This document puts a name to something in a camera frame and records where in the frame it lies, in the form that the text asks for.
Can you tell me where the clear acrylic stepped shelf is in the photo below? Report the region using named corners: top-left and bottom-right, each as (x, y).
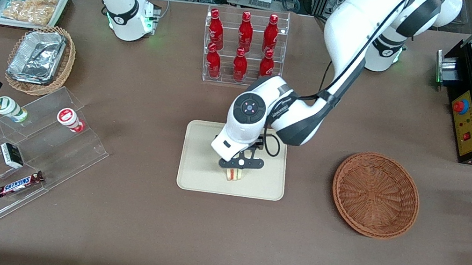
top-left (0, 76), bottom-right (120, 261)

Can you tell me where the green label yoghurt cup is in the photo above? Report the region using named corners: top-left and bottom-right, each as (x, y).
top-left (0, 95), bottom-right (31, 125)

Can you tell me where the triangle sandwich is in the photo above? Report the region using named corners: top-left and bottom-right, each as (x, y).
top-left (225, 165), bottom-right (246, 184)

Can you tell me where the red cola bottle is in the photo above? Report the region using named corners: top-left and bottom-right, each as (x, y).
top-left (261, 12), bottom-right (282, 55)
top-left (203, 42), bottom-right (225, 80)
top-left (205, 8), bottom-right (229, 51)
top-left (231, 47), bottom-right (251, 82)
top-left (258, 48), bottom-right (277, 80)
top-left (235, 10), bottom-right (257, 54)

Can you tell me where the white power strip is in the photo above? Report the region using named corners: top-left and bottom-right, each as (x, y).
top-left (247, 0), bottom-right (273, 10)

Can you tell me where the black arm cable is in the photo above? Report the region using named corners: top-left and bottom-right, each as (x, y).
top-left (258, 0), bottom-right (417, 176)

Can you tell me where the round brown wicker basket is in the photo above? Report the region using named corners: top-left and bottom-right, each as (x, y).
top-left (325, 147), bottom-right (427, 245)

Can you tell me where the light wicker basket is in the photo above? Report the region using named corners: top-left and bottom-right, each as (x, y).
top-left (1, 19), bottom-right (80, 102)

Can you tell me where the red label yoghurt cup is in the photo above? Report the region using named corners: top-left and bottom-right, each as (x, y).
top-left (55, 106), bottom-right (89, 135)

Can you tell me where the clear acrylic bottle rack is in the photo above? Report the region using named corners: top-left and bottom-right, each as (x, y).
top-left (196, 0), bottom-right (293, 94)

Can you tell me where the foil food container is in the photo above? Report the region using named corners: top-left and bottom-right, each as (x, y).
top-left (5, 26), bottom-right (68, 89)

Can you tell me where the red emergency stop button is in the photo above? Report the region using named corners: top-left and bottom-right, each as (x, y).
top-left (452, 98), bottom-right (470, 117)

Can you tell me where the Snickers chocolate bar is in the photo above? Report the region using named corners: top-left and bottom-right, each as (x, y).
top-left (0, 164), bottom-right (46, 205)

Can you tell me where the clear bag of chips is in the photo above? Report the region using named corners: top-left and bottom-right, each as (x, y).
top-left (1, 0), bottom-right (59, 28)

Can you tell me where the small black snack box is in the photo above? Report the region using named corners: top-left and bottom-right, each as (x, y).
top-left (0, 141), bottom-right (27, 171)

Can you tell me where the beige plastic serving tray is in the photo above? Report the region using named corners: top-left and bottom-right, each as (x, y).
top-left (175, 117), bottom-right (294, 206)

